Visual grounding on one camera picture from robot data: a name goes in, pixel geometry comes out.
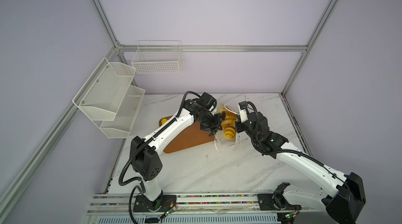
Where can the white wire basket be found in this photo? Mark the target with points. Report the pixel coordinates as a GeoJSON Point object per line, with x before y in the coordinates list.
{"type": "Point", "coordinates": [157, 57]}

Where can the cartoon animal paper bag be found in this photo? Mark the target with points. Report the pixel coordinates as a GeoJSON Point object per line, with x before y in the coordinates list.
{"type": "Point", "coordinates": [221, 142]}

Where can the white mesh lower shelf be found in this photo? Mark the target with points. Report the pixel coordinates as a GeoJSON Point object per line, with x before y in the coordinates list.
{"type": "Point", "coordinates": [123, 123]}

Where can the aluminium frame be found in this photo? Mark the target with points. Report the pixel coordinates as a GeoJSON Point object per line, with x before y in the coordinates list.
{"type": "Point", "coordinates": [21, 182]}

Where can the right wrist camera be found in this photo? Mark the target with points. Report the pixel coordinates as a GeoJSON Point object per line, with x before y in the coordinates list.
{"type": "Point", "coordinates": [242, 106]}

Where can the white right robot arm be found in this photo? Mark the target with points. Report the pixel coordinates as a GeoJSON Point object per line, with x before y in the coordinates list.
{"type": "Point", "coordinates": [340, 195]}

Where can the white mesh upper shelf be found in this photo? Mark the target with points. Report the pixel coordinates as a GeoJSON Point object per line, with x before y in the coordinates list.
{"type": "Point", "coordinates": [101, 96]}

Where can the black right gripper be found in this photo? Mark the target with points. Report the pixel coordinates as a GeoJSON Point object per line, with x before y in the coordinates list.
{"type": "Point", "coordinates": [237, 126]}

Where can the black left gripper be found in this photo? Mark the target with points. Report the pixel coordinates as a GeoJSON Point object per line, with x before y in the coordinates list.
{"type": "Point", "coordinates": [215, 126]}

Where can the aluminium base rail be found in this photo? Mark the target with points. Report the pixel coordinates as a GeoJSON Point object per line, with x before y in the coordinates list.
{"type": "Point", "coordinates": [192, 208]}

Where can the brown plastic tray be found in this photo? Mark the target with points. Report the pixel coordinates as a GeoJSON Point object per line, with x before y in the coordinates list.
{"type": "Point", "coordinates": [190, 137]}

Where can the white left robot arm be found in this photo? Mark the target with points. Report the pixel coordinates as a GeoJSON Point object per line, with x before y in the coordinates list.
{"type": "Point", "coordinates": [145, 152]}

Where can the white mesh shelf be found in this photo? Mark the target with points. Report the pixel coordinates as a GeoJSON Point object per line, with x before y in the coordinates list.
{"type": "Point", "coordinates": [123, 123]}
{"type": "Point", "coordinates": [101, 96]}

